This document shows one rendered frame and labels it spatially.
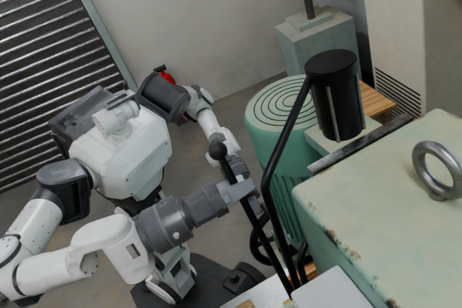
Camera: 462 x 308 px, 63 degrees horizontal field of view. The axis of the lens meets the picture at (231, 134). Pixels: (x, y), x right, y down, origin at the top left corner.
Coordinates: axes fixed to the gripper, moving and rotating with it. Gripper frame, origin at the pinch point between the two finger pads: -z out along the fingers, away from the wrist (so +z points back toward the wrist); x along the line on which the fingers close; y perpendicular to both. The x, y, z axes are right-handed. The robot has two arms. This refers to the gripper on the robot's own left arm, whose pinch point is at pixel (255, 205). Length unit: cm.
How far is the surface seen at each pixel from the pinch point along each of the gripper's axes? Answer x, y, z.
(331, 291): 82, 19, -33
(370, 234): 84, 25, -31
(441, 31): -64, 112, 38
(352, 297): 83, 21, -34
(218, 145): 64, 13, -4
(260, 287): 14.8, -7.2, -24.0
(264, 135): 70, 21, -10
